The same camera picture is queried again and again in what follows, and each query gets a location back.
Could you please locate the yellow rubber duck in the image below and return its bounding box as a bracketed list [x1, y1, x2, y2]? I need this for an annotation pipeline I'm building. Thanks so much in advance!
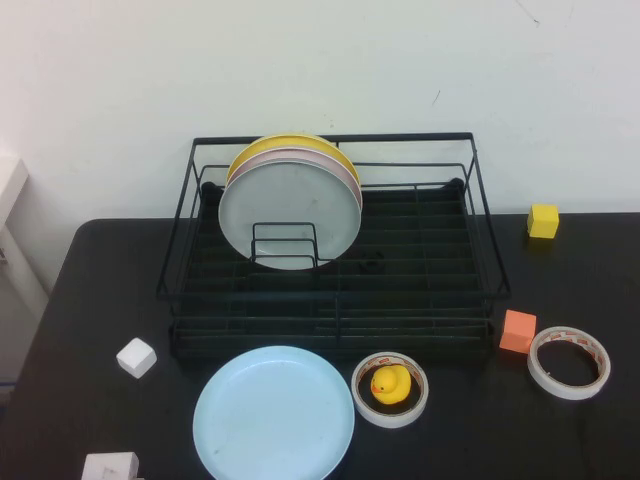
[370, 365, 413, 405]

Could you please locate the grey plate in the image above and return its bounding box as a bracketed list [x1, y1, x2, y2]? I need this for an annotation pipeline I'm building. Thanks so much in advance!
[217, 158, 363, 272]

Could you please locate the pink plate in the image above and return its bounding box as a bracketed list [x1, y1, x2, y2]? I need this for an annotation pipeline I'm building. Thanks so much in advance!
[227, 147, 363, 211]

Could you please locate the wide white tape roll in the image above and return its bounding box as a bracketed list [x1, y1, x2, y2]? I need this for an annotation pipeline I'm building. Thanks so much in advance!
[527, 325, 612, 401]

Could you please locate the orange foam cube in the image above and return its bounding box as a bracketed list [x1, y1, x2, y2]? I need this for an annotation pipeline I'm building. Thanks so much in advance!
[499, 309, 538, 355]

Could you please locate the yellow foam cube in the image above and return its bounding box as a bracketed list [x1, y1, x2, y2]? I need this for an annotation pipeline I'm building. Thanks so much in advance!
[526, 203, 560, 240]

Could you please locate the light blue plate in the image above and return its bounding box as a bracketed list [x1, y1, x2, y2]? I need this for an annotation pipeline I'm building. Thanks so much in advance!
[192, 345, 357, 480]

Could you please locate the white side cabinet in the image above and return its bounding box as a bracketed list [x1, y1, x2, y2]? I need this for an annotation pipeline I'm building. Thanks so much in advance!
[0, 155, 51, 396]

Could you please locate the black wire dish rack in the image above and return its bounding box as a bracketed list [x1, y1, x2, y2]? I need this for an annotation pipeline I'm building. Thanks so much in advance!
[155, 131, 512, 362]

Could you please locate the narrow white tape roll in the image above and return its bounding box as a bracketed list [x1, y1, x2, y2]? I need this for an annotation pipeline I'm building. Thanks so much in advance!
[350, 351, 430, 430]

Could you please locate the yellow plate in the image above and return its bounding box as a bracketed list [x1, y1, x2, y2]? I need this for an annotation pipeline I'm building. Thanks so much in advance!
[226, 132, 362, 199]

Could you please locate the small white foam cube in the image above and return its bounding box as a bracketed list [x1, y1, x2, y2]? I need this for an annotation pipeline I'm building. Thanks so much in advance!
[115, 337, 158, 380]

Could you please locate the white block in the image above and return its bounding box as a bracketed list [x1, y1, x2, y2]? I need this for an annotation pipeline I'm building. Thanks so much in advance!
[81, 451, 140, 480]

